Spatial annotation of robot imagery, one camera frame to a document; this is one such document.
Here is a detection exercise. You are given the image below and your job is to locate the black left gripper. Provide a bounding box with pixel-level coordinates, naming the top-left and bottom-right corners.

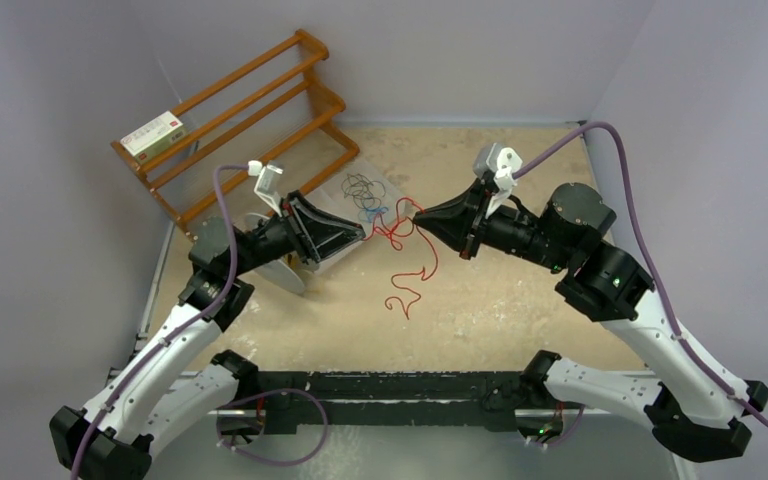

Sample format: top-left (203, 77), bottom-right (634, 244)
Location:
top-left (229, 190), bottom-right (364, 277)

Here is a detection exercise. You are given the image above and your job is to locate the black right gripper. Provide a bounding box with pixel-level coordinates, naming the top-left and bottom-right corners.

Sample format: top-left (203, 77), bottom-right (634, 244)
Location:
top-left (415, 179), bottom-right (574, 272)

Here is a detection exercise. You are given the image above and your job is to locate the grey cable spool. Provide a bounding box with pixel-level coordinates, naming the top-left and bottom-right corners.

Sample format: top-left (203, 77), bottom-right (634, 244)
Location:
top-left (243, 212), bottom-right (306, 295)

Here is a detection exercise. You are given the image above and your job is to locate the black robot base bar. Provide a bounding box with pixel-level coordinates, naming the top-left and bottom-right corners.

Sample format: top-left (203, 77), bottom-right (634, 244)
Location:
top-left (210, 350), bottom-right (576, 435)

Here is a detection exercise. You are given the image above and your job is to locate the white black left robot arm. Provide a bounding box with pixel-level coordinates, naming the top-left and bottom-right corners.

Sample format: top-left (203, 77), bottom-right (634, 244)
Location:
top-left (49, 191), bottom-right (365, 479)

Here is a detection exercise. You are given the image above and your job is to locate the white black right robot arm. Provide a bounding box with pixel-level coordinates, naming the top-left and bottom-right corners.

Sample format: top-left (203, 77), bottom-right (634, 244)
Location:
top-left (413, 180), bottom-right (768, 463)

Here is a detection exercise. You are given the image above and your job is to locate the clear plastic tray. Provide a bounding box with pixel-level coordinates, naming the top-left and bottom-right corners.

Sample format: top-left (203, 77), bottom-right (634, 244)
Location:
top-left (305, 159), bottom-right (405, 236)

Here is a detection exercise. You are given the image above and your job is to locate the orange wooden rack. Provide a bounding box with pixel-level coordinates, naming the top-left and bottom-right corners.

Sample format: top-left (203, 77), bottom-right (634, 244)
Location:
top-left (110, 29), bottom-right (360, 240)

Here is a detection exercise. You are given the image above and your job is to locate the white cardboard box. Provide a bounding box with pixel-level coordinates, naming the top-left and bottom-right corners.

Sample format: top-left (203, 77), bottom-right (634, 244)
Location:
top-left (119, 111), bottom-right (187, 163)

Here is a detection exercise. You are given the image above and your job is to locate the blue cable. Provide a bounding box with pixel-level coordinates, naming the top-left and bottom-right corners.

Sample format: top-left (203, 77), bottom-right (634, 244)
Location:
top-left (357, 205), bottom-right (391, 229)

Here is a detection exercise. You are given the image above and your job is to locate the black cable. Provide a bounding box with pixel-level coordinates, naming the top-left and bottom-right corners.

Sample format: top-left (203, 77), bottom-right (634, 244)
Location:
top-left (340, 172), bottom-right (387, 211)

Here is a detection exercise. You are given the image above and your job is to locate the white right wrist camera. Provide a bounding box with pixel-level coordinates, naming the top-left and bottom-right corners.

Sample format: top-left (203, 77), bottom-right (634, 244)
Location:
top-left (472, 142), bottom-right (523, 218)

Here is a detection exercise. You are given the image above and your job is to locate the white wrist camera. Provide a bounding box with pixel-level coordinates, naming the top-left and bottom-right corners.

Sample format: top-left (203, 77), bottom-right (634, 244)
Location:
top-left (247, 160), bottom-right (284, 215)
top-left (472, 142), bottom-right (523, 218)

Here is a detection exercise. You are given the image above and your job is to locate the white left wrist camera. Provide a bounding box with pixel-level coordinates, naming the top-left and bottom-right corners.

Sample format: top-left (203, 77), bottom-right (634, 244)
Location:
top-left (247, 160), bottom-right (284, 215)

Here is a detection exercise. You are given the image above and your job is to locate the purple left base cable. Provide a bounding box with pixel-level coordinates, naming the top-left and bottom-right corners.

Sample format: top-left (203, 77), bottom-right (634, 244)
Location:
top-left (215, 388), bottom-right (328, 468)

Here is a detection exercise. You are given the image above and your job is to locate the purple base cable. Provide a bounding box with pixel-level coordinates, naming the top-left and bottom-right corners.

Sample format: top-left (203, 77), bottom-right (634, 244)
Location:
top-left (524, 400), bottom-right (589, 452)
top-left (215, 388), bottom-right (328, 468)

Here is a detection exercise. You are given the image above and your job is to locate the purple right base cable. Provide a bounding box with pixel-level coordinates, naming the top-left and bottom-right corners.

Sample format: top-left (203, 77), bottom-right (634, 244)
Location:
top-left (524, 400), bottom-right (589, 452)

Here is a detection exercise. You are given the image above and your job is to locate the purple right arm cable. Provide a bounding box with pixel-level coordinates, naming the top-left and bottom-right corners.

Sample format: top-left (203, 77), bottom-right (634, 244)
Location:
top-left (513, 121), bottom-right (768, 452)

